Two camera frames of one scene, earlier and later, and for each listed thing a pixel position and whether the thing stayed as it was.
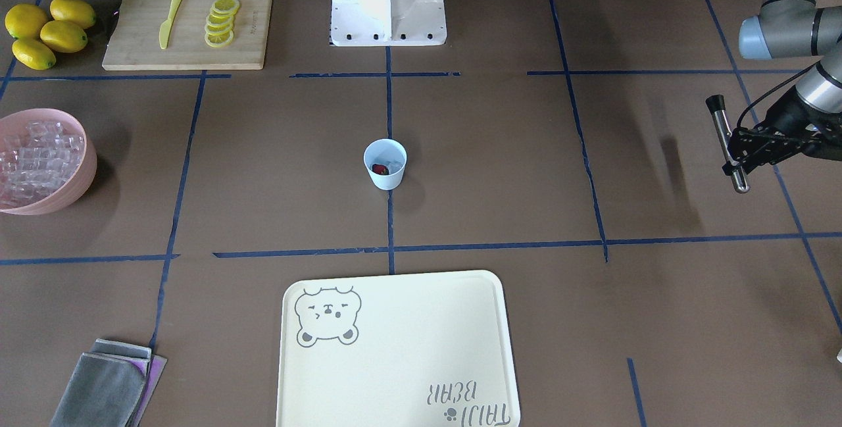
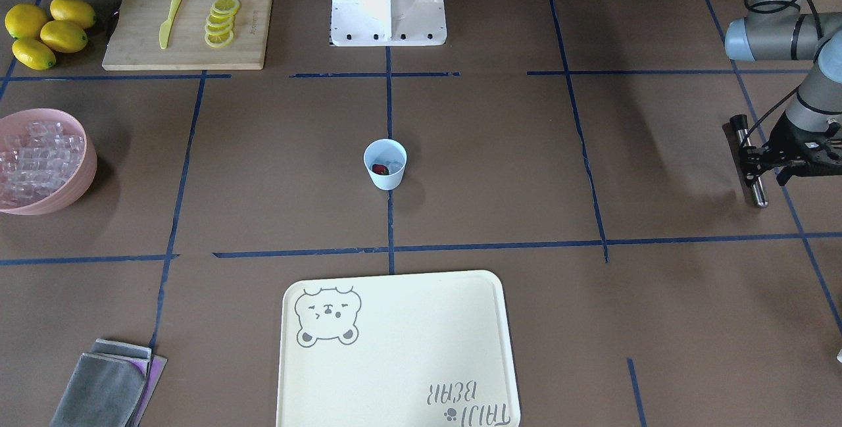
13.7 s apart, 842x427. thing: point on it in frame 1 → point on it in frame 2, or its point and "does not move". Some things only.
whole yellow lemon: (72, 10) does not move
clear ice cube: (394, 166) does not move
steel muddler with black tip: (716, 104) → (740, 122)
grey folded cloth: (106, 388) does not move
